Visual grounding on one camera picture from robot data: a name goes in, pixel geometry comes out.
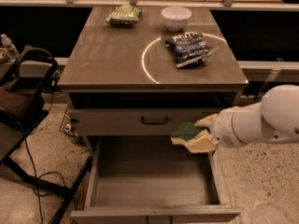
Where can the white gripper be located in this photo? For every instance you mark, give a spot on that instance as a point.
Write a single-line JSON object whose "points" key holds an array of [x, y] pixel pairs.
{"points": [[222, 129]]}

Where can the green and yellow sponge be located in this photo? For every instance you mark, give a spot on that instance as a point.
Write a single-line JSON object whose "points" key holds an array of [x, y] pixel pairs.
{"points": [[184, 133]]}

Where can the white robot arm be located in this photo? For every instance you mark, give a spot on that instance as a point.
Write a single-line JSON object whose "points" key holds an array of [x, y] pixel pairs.
{"points": [[274, 120]]}

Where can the open bottom drawer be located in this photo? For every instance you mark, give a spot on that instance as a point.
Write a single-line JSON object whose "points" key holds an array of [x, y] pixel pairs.
{"points": [[147, 180]]}

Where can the grey drawer cabinet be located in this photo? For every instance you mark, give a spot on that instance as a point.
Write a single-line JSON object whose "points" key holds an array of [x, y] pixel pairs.
{"points": [[131, 67]]}

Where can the blue chip bag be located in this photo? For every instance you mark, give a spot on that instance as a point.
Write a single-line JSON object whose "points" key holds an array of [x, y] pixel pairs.
{"points": [[189, 48]]}

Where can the white bowl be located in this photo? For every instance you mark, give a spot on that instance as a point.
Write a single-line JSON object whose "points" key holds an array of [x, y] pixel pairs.
{"points": [[176, 18]]}

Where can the green chip bag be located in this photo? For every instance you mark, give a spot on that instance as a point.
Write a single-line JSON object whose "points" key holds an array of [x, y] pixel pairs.
{"points": [[125, 14]]}

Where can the black chair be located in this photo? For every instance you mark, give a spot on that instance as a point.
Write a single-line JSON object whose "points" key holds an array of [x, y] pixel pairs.
{"points": [[20, 113]]}

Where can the clear plastic water bottle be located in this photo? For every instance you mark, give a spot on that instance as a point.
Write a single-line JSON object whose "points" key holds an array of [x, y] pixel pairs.
{"points": [[9, 47]]}

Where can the middle drawer with handle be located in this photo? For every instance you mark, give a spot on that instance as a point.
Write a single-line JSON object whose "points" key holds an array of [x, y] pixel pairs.
{"points": [[134, 121]]}

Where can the wire basket on floor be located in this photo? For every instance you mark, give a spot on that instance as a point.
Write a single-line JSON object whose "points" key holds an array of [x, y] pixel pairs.
{"points": [[68, 129]]}

